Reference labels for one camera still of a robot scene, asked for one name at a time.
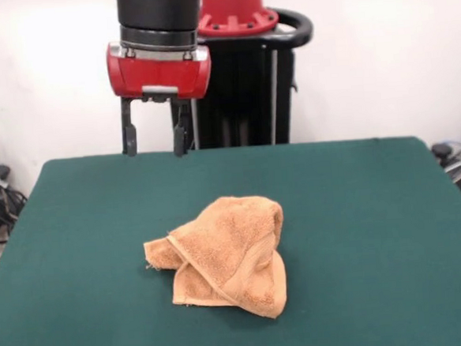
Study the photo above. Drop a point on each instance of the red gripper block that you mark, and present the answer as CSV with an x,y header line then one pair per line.
x,y
160,77

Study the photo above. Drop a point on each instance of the dark green table cloth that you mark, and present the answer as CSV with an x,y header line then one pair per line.
x,y
378,249

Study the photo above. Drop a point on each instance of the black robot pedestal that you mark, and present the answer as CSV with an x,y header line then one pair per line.
x,y
256,92

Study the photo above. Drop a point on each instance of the orange terry towel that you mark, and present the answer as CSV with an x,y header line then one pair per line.
x,y
227,236

